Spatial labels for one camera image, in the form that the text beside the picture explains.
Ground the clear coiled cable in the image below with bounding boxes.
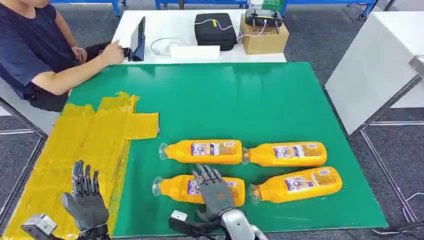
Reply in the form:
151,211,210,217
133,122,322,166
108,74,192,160
150,37,185,58

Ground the white cable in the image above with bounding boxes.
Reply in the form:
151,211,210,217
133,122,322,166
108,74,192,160
194,18,268,43

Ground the person's hand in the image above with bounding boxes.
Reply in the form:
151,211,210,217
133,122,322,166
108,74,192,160
100,39,125,66
71,45,88,64

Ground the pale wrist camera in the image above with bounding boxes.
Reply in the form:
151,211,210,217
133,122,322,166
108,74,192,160
168,210,222,239
20,214,58,240

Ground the short blue metal frame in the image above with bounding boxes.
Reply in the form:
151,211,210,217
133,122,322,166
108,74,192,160
49,0,122,17

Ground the flat white box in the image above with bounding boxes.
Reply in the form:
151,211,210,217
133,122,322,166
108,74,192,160
169,44,222,61

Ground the floor cable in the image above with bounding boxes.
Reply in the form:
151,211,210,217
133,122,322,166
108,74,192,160
370,192,424,237

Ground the orange drink bottle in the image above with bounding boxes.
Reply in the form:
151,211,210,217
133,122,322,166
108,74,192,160
248,166,343,206
151,174,246,208
241,141,328,168
158,139,244,166

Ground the dark tablet with stand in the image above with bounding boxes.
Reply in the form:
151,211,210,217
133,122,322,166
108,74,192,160
123,16,147,63

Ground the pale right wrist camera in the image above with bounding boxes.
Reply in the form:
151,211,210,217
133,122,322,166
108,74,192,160
168,210,222,239

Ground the yellow sheet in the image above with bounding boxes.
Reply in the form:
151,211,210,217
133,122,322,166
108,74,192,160
1,91,160,240

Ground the person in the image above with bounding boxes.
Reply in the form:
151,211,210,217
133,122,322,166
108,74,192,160
0,0,125,114

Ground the black remote controller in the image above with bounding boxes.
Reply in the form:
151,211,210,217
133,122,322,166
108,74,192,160
245,8,284,34

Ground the grey metal frame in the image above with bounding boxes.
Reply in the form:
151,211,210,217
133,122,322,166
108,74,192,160
359,54,424,223

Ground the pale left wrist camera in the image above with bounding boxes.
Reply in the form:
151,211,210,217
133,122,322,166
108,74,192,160
20,214,58,240

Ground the large white board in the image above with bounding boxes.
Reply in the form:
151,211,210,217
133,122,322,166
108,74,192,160
324,11,424,136

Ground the white table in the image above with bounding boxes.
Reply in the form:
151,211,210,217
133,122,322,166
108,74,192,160
110,9,288,65

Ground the green mat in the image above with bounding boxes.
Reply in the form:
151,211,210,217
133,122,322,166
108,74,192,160
66,62,389,239

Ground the person's right hand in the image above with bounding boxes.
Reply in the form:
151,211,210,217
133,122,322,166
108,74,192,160
100,39,125,66

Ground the person's left hand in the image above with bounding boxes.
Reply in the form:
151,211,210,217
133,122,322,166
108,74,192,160
71,45,88,64

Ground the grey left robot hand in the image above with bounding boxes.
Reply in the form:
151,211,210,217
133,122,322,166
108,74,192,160
60,160,110,233

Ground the dark metal frame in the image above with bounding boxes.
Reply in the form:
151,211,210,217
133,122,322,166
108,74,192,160
0,97,49,226

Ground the black zip case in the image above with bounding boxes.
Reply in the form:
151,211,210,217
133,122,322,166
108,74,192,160
194,12,238,52

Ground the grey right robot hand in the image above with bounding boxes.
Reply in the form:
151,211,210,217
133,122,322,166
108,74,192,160
192,163,237,223

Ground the long blue metal frame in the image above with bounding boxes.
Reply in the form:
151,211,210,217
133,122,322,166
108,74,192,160
154,0,379,19

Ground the green box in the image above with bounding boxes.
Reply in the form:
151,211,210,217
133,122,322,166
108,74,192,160
263,0,287,14

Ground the cardboard box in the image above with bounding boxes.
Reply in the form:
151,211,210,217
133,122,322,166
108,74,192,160
239,13,290,56

